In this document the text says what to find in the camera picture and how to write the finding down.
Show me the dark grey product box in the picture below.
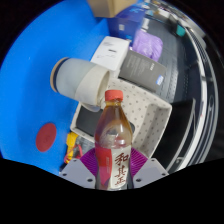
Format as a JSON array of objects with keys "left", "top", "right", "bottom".
[{"left": 118, "top": 49, "right": 168, "bottom": 94}]

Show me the white dotted storage bin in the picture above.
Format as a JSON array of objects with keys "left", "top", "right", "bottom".
[{"left": 69, "top": 77, "right": 173, "bottom": 159}]

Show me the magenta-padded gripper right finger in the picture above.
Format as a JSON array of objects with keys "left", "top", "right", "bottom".
[{"left": 128, "top": 147, "right": 169, "bottom": 190}]

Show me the yellow multimeter with red leads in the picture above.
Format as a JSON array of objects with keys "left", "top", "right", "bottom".
[{"left": 63, "top": 130, "right": 84, "bottom": 165}]

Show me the black workbench shelf board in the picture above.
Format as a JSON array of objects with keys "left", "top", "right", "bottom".
[{"left": 154, "top": 96, "right": 214, "bottom": 173}]

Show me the purple plastic bag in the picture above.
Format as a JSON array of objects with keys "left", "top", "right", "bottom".
[{"left": 132, "top": 29, "right": 164, "bottom": 63}]

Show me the dark grey pegboard panel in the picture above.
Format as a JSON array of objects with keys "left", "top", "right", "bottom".
[{"left": 151, "top": 16, "right": 204, "bottom": 104}]

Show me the white carton box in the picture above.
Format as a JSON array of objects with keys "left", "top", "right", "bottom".
[{"left": 90, "top": 35, "right": 130, "bottom": 72}]

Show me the brown cardboard box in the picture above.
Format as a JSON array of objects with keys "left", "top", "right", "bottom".
[{"left": 87, "top": 0, "right": 138, "bottom": 18}]

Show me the round cork coaster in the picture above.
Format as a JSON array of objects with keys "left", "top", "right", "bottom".
[{"left": 49, "top": 57, "right": 69, "bottom": 94}]

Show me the blue carton box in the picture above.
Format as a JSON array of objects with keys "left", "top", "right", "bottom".
[{"left": 107, "top": 6, "right": 149, "bottom": 41}]

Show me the flat round red coaster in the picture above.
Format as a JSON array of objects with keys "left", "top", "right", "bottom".
[{"left": 35, "top": 122, "right": 58, "bottom": 153}]

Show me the clear red-capped drink bottle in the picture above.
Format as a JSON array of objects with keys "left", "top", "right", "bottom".
[{"left": 94, "top": 89, "right": 134, "bottom": 191}]

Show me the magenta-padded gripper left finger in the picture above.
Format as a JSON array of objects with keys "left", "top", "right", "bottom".
[{"left": 59, "top": 148, "right": 99, "bottom": 190}]

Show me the white grey ceramic mug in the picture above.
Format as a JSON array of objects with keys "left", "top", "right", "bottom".
[{"left": 54, "top": 58, "right": 111, "bottom": 113}]

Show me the teal bin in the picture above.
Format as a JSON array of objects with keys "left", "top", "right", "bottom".
[{"left": 175, "top": 24, "right": 185, "bottom": 37}]

